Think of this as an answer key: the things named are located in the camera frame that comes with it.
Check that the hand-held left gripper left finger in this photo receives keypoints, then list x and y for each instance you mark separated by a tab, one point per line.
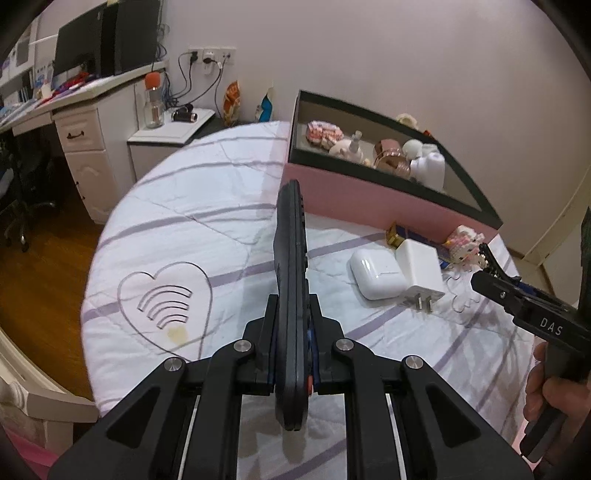
263	350

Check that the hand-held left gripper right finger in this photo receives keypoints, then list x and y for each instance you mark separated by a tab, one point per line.
325	355

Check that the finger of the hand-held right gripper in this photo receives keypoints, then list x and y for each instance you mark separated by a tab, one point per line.
494	290
531	290

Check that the black flower hair clip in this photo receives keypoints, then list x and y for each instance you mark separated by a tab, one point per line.
489	263

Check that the black remote control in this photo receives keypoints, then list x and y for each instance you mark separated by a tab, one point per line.
291	277

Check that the rose gold metal cylinder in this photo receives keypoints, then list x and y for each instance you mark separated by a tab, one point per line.
392	161

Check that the white pump bottle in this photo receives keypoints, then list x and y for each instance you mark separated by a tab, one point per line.
355	145

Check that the person's right hand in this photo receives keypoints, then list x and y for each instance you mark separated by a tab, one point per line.
538	374

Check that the pink cat block toy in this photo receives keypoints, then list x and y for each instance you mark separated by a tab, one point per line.
461	244

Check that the white earbuds case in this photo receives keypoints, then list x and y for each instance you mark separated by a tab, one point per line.
374	272

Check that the small blue gold box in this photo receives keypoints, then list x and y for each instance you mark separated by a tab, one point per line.
398	235

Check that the white striped quilt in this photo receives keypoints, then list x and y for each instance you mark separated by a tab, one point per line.
184	230

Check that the low white side table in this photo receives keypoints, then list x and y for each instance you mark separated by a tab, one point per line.
157	138

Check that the blue white bag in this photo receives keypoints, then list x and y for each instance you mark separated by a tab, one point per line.
266	108

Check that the orange snack bag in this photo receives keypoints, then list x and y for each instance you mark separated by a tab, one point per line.
232	104

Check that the small black device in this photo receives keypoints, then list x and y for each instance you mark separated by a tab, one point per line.
184	114

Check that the pink bed sheet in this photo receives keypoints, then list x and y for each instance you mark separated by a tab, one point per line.
27	457

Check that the white desk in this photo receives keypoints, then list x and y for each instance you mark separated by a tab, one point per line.
87	157

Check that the clear bottle orange lid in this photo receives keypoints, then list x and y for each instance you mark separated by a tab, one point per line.
154	106

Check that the black office chair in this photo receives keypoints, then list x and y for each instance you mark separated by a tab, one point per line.
27	184

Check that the red desk items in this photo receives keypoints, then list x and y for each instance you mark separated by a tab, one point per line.
74	84

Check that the black computer monitor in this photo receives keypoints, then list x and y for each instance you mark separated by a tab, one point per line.
76	41
134	37

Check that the books and papers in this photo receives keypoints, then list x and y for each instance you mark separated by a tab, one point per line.
23	99

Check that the white glass-door cabinet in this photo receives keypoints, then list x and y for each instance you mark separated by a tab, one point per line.
18	55

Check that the white wall charger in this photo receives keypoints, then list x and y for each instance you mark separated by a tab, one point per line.
418	267

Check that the white wooden bed frame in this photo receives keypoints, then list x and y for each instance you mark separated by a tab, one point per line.
41	397

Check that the white wall socket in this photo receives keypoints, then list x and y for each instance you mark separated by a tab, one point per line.
221	51

